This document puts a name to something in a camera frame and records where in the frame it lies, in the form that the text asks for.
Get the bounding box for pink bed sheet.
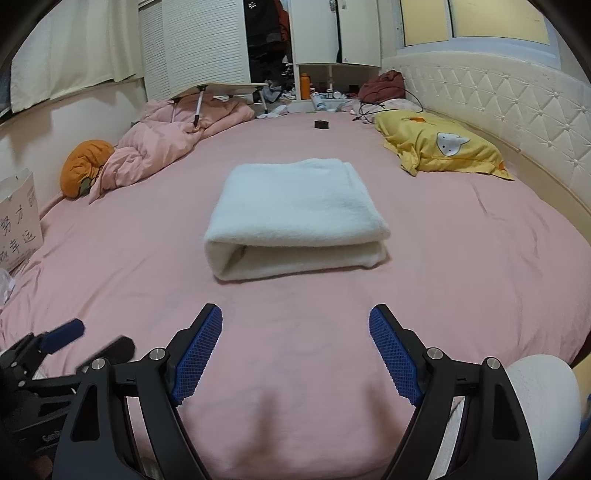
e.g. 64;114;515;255
1;114;590;479

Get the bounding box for orange round cushion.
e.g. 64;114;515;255
60;140;114;199

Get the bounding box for white knitted cardigan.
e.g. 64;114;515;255
204;158;391;281

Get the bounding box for white louvered wardrobe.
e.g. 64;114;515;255
138;1;382;100

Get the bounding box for paper bag with characters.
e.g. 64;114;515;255
0;169;43;271

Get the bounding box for yellow pillow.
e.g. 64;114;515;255
374;110;513;180

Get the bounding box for orange bottle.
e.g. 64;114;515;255
300;73;311;100

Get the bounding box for folding lap table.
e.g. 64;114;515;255
171;81;267;127

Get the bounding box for clear plastic bag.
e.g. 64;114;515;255
0;268;15;307

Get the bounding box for cream curtain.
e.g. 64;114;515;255
10;0;143;113

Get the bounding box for dark red bag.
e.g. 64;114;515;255
359;70;406;104

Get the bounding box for cream padded headboard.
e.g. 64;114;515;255
382;52;590;237

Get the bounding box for pink quilted blanket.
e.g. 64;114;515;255
88;94;254;202

